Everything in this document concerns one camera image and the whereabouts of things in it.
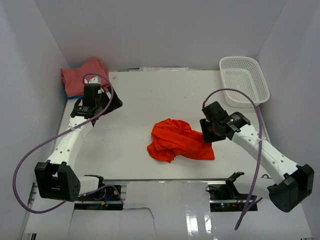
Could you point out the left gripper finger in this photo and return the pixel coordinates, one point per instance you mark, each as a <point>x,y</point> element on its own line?
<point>106,96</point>
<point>114,104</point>

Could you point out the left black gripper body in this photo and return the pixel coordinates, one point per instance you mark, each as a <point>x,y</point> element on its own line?
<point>98,103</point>

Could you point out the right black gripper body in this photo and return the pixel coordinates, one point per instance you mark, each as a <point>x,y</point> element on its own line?
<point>215,136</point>

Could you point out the orange t shirt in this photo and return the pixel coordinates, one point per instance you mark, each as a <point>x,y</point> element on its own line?
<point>172,137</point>

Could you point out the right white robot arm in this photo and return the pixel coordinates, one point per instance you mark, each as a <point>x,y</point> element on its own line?
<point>292,183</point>

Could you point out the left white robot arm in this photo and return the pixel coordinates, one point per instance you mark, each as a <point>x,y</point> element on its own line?
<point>56,178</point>

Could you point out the folded blue t shirt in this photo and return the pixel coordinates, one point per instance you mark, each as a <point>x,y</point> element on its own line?
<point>74,97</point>

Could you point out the folded pink t shirt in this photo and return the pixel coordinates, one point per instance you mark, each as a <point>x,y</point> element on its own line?
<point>72,78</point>

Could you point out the papers at back edge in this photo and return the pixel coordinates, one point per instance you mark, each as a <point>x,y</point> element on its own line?
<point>152,69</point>

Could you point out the white plastic basket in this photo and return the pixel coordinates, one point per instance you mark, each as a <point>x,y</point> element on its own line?
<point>244,74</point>

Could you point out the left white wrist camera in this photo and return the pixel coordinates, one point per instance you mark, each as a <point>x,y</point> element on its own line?
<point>95,81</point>

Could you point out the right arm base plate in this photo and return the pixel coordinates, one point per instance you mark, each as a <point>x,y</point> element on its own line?
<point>224,198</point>

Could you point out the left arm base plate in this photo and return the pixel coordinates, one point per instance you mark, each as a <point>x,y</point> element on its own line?
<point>107,199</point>

